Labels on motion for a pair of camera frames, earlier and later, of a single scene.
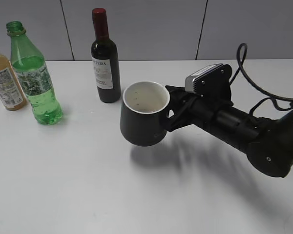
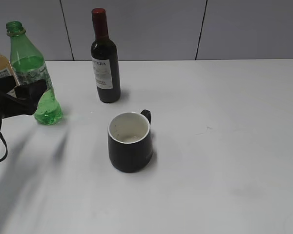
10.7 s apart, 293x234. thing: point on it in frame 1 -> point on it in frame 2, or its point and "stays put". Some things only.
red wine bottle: x=105 y=57 stays put
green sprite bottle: x=32 y=73 stays put
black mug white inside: x=143 y=118 -> x=130 y=141
